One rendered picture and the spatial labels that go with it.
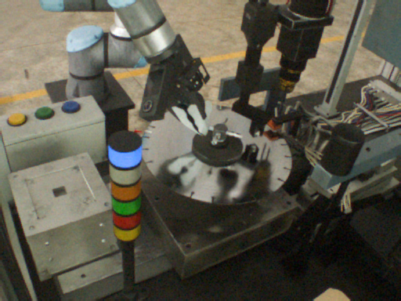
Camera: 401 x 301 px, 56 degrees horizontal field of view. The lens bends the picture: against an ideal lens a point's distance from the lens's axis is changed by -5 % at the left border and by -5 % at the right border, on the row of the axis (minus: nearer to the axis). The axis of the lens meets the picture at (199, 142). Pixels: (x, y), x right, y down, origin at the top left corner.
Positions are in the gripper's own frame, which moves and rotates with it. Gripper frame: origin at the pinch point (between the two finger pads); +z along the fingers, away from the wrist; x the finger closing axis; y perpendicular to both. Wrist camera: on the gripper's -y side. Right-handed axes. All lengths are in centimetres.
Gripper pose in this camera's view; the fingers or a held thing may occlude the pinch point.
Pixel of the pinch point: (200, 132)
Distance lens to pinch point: 83.5
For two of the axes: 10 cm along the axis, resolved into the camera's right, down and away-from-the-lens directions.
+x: -8.0, 0.4, 6.0
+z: 4.3, 7.3, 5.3
